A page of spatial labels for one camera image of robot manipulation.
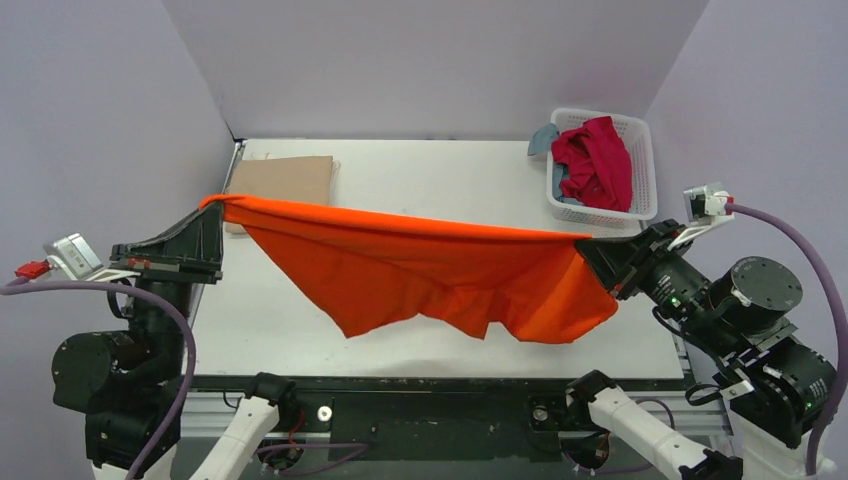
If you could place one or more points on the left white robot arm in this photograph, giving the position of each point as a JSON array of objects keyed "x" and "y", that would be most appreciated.
[{"x": 131, "y": 384}]

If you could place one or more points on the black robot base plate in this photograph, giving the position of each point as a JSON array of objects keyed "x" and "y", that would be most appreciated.
[{"x": 454, "y": 419}]

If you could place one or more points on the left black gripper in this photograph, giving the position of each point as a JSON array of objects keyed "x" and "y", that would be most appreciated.
[{"x": 168, "y": 263}]

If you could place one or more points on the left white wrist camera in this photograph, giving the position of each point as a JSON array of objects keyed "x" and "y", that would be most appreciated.
[{"x": 71, "y": 255}]

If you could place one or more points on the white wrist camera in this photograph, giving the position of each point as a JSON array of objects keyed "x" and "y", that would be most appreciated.
[
  {"x": 71, "y": 255},
  {"x": 707, "y": 209}
]

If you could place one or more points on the orange t shirt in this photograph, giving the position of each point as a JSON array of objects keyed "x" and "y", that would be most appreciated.
[{"x": 367, "y": 270}]

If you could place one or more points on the teal blue t shirt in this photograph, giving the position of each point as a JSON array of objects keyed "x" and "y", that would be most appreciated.
[{"x": 541, "y": 141}]

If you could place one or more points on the crimson red t shirt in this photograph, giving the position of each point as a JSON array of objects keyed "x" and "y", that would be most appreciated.
[{"x": 598, "y": 168}]

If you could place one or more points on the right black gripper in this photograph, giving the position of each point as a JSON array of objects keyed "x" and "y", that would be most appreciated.
[{"x": 636, "y": 258}]

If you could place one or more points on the folded beige t shirt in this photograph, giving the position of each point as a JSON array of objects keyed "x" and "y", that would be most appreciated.
[{"x": 303, "y": 179}]

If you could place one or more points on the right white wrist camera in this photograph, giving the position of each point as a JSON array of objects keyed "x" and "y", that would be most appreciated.
[{"x": 707, "y": 209}]

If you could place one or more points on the white plastic laundry basket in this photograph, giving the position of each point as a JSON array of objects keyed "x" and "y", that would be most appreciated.
[{"x": 635, "y": 134}]

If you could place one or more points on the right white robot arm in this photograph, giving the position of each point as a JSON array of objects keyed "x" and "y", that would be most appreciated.
[{"x": 775, "y": 386}]

